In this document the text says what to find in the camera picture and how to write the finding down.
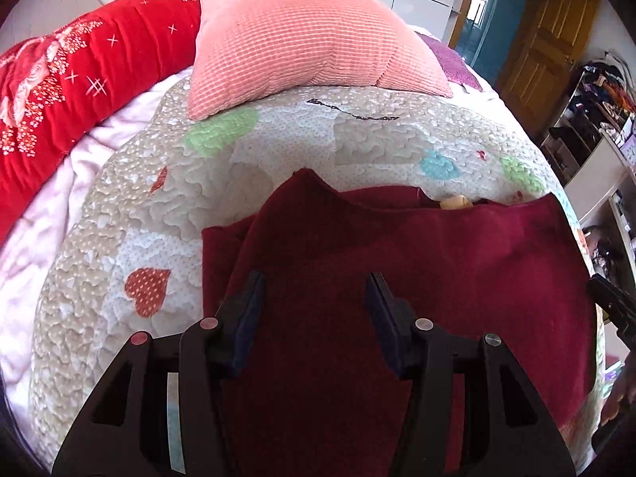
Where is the blue door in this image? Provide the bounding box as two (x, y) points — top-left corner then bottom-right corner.
(454, 0), (537, 85)

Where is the maroon fleece sweater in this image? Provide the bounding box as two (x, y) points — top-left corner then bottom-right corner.
(201, 169), (597, 475)

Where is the person's right hand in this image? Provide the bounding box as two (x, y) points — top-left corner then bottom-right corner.
(599, 372), (634, 428)

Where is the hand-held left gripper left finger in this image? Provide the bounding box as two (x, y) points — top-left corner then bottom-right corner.
(52, 271), (266, 477)

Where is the white headboard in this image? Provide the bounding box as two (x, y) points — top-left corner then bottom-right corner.
(0, 0), (103, 55)

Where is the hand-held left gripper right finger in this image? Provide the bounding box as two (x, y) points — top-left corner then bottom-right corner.
(365, 272), (577, 477)

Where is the purple cloth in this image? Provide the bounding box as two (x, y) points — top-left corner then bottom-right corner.
(417, 30), (485, 93)

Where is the pink ribbed pillow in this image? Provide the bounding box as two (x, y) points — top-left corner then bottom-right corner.
(186, 0), (454, 121)

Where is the white cluttered shelf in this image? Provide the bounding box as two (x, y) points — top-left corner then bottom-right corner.
(539, 50), (636, 279)

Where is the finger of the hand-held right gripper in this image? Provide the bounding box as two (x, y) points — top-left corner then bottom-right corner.
(586, 273), (636, 351)

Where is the patchwork polka dot bedspread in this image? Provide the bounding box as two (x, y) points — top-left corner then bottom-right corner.
(27, 77), (609, 477)

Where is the pale pink blanket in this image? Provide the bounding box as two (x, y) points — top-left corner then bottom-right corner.
(0, 70), (192, 438)

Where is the red floral quilt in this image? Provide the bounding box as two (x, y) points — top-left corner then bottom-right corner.
(0, 0), (202, 246)

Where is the wooden door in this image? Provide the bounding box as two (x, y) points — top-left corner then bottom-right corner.
(497, 0), (602, 130)

